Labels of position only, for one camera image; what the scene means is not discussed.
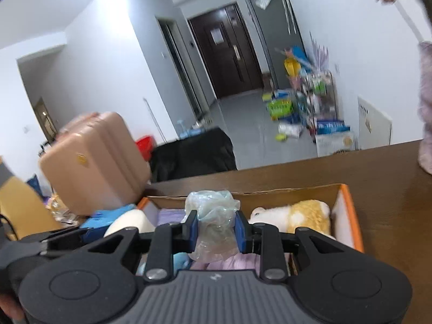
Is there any grey fridge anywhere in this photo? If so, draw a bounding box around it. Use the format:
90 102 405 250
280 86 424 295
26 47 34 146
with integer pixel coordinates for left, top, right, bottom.
245 0 308 90

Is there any white soft cylinder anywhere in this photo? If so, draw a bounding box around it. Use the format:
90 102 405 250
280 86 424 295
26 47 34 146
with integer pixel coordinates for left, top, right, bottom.
103 208 156 238

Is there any purple towel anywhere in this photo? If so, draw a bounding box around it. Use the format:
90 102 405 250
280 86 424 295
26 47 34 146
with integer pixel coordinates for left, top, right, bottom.
157 208 188 227

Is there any blue plush toy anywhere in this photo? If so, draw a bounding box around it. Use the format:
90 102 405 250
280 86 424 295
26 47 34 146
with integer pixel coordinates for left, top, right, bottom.
137 251 191 275

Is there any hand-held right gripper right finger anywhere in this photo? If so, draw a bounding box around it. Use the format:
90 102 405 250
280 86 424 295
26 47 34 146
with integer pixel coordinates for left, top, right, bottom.
234 211 346 283

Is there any brown wooden door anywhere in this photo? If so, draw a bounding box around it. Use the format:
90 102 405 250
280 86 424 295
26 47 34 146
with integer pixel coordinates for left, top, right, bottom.
34 98 58 142

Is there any yellow white alpaca plush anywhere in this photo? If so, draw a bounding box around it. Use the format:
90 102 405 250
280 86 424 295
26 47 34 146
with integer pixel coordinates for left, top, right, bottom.
248 200 333 238

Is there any white printed carton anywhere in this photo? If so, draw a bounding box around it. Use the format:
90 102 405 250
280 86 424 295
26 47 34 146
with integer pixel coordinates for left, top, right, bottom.
315 131 355 157

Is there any blue white packet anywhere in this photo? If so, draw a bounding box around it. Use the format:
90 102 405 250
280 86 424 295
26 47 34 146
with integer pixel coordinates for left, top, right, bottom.
315 120 352 136

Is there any orange cardboard box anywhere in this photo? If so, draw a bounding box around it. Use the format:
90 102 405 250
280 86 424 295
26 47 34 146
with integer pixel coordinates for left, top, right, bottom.
137 184 365 274

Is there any pink suitcase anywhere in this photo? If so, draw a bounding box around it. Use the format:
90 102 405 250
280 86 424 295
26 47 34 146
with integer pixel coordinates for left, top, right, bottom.
39 111 152 217

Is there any metal storage cart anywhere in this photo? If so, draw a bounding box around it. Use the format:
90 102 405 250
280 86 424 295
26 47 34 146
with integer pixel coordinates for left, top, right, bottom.
293 71 338 129

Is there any clear plastic bag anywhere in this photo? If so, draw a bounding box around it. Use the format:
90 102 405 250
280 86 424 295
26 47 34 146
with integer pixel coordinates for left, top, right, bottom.
185 190 241 262

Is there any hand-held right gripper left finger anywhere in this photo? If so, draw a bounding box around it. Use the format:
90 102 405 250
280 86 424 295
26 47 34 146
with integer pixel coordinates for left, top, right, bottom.
88 210 200 282

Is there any dark brown door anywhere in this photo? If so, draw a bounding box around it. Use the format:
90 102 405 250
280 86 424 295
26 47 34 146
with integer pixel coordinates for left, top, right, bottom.
187 3 264 100

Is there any pink fluffy cloth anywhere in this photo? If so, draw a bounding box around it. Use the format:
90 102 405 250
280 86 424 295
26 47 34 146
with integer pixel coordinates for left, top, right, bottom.
191 253 262 271

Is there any white leaning board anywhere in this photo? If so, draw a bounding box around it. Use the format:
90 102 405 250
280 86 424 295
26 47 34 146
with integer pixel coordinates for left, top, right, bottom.
357 95 393 149

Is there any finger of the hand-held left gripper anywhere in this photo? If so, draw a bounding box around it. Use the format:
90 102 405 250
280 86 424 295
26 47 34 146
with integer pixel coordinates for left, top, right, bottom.
20 224 106 255

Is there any green packet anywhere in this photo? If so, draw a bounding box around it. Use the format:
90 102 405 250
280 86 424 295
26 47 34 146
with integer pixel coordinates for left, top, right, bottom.
266 99 292 120

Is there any black bag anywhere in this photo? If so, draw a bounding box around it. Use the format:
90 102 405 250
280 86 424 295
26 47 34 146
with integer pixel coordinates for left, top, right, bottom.
149 127 238 183

